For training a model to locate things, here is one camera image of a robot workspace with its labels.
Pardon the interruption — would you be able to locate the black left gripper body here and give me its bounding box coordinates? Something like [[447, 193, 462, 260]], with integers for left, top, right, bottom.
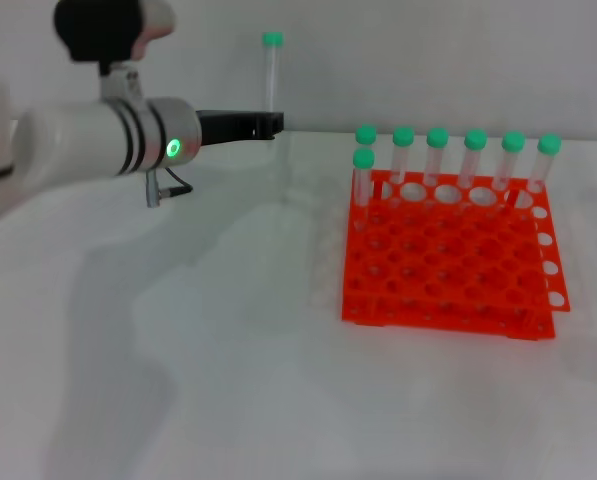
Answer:
[[195, 108, 253, 147]]

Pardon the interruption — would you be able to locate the green capped clear test tube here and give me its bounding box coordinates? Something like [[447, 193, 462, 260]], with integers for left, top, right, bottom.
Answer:
[[423, 127, 450, 202], [260, 31, 286, 151], [389, 125, 415, 202], [354, 124, 378, 151], [458, 128, 489, 205], [495, 130, 526, 207], [352, 147, 378, 234], [526, 133, 563, 195]]

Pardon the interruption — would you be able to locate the orange plastic test tube rack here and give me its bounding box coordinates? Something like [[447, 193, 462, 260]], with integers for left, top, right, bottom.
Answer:
[[339, 168, 572, 343]]

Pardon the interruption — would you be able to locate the black cable with metal plug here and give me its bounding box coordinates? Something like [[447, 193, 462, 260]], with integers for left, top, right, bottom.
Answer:
[[144, 166, 195, 209]]

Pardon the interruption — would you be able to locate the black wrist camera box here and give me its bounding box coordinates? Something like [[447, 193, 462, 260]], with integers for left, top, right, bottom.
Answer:
[[52, 0, 178, 64]]

